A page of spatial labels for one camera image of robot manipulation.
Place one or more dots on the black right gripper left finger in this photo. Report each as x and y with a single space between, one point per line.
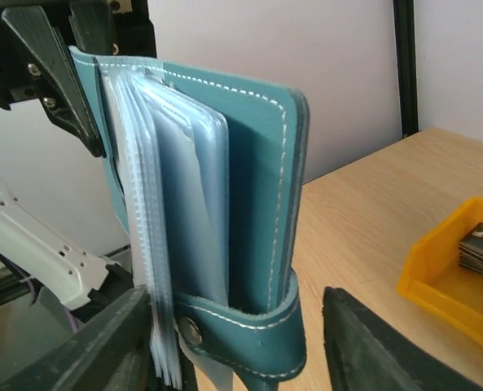
40 351

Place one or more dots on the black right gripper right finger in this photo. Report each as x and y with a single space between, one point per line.
365 353

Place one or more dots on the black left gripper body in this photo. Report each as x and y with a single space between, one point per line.
133 34

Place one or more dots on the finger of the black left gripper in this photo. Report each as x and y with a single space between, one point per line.
52 73
92 26

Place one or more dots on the blue card holder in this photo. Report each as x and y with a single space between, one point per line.
205 173

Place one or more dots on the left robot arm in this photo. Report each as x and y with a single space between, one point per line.
83 283

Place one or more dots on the yellow bin left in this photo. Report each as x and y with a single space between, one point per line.
433 279

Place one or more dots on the black left frame post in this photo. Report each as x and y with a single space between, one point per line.
404 24

